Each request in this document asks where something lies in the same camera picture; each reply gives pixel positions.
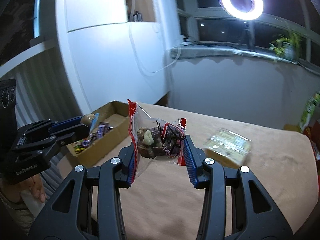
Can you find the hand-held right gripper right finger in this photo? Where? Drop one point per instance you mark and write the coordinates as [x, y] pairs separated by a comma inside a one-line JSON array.
[[190, 165]]

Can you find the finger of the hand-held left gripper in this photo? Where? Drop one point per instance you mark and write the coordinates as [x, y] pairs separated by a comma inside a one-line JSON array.
[[73, 136], [67, 124]]

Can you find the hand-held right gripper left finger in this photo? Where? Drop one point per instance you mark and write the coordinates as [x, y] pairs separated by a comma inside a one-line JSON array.
[[132, 170]]

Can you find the snack packets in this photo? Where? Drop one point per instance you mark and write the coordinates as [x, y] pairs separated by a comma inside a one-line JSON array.
[[88, 120]]

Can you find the cardboard box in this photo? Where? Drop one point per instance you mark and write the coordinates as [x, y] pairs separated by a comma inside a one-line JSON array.
[[100, 152]]

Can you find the clear red-edged snack bag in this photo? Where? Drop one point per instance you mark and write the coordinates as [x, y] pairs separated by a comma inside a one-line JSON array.
[[155, 135]]

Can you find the person's left forearm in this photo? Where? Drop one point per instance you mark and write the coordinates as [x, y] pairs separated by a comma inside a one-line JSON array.
[[12, 210]]

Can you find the person's left hand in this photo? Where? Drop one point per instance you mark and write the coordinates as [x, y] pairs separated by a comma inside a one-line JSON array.
[[36, 186]]

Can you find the green yellow candy packet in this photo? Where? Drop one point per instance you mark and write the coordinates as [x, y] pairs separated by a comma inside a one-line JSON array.
[[80, 150]]

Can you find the striped grey curtain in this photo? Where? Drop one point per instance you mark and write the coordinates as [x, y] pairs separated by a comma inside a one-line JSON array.
[[50, 92]]

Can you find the tan snack box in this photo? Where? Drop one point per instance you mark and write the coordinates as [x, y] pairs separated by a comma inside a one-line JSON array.
[[227, 147]]

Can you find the white cabinet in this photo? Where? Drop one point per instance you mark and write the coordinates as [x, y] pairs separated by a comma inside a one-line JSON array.
[[100, 55]]

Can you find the grey windowsill cloth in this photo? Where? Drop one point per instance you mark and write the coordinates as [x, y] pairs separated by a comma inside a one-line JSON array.
[[200, 52]]

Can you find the white charger plug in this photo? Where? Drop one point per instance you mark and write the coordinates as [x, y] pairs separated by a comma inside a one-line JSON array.
[[185, 40]]

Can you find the red packet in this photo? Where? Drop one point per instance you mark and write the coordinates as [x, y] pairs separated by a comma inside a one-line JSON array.
[[315, 145]]

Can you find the green drink carton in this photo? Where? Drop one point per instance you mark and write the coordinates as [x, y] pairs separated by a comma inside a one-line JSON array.
[[308, 115]]

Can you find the black light tripod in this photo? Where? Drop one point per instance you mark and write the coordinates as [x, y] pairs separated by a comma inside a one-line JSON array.
[[248, 35]]

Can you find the potted green plant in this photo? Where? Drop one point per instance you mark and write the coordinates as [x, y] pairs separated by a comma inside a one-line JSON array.
[[286, 45]]

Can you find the window with white frame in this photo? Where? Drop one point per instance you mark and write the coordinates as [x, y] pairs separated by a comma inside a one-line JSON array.
[[220, 32]]

